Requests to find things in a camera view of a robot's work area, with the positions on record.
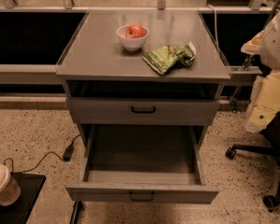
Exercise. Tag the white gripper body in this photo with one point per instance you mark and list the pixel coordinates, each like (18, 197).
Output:
(276, 46)

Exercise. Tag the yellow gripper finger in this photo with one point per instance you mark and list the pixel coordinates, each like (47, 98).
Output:
(253, 46)

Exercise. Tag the green jalapeno chip bag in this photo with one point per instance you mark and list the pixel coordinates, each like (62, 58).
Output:
(163, 59)

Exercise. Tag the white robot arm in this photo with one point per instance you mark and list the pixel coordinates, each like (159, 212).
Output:
(270, 44)

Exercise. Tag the grey drawer cabinet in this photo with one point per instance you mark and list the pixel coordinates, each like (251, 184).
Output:
(98, 66)

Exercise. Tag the open grey lower drawer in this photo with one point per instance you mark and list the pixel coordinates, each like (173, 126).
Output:
(142, 164)

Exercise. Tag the closed grey upper drawer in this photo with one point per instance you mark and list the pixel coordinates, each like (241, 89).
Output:
(142, 111)

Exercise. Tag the metal clamp rod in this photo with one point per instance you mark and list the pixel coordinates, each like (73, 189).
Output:
(240, 73)

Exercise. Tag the black office chair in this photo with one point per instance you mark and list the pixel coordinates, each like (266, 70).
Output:
(272, 134)

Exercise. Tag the red apple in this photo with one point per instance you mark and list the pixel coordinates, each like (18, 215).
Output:
(135, 31)

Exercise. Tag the white ceramic bowl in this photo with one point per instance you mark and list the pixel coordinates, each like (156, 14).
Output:
(131, 44)

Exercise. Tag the black side table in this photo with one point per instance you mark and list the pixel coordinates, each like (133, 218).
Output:
(19, 211)

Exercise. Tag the white lidded paper cup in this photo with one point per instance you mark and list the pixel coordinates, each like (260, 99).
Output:
(10, 190)

